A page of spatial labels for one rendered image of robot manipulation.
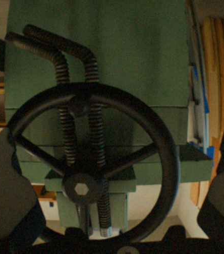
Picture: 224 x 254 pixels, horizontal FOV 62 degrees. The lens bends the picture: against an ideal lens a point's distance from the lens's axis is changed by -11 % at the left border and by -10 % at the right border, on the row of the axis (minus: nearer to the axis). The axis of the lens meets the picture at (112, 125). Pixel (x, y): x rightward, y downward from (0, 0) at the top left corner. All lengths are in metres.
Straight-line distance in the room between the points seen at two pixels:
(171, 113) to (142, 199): 2.95
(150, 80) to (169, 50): 0.09
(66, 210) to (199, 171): 0.33
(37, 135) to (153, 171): 0.29
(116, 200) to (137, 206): 3.02
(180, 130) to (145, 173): 0.13
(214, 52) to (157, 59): 1.38
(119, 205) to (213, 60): 1.54
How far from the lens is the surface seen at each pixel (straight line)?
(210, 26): 1.86
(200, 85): 1.29
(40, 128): 0.50
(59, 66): 0.34
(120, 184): 0.40
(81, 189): 0.29
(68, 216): 0.45
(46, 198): 2.83
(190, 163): 0.52
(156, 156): 0.49
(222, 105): 1.81
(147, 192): 3.34
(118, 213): 0.44
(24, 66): 0.51
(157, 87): 0.47
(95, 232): 0.48
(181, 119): 0.49
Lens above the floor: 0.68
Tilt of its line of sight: 9 degrees up
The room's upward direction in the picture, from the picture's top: 180 degrees clockwise
